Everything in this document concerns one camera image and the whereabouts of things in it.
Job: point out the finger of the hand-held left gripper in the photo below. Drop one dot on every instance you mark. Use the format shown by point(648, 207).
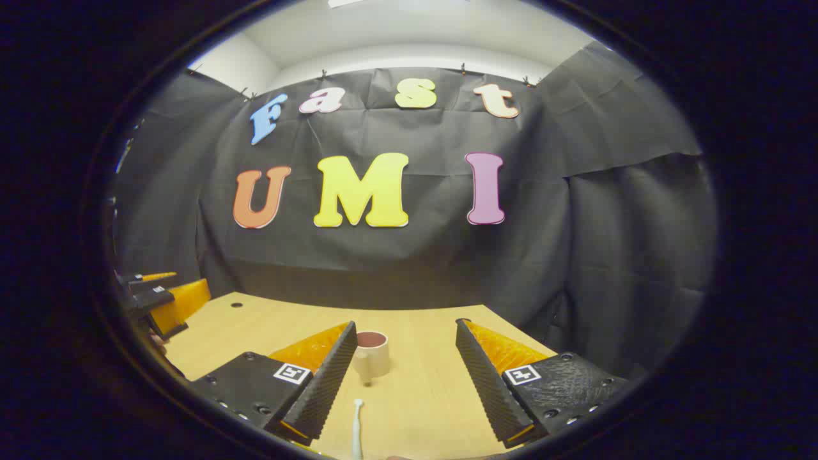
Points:
point(131, 279)
point(156, 297)

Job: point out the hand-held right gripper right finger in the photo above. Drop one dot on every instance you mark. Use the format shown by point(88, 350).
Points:
point(482, 383)

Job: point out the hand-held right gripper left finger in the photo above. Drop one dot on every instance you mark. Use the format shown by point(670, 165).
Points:
point(329, 383)

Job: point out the beige cup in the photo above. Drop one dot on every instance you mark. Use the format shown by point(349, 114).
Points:
point(372, 358)

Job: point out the pale green toothbrush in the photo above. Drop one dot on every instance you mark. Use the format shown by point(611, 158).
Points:
point(357, 428)

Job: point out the wooden desktop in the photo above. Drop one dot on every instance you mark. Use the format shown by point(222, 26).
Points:
point(415, 396)

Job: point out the black backdrop cloth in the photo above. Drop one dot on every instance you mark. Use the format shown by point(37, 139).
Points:
point(415, 255)

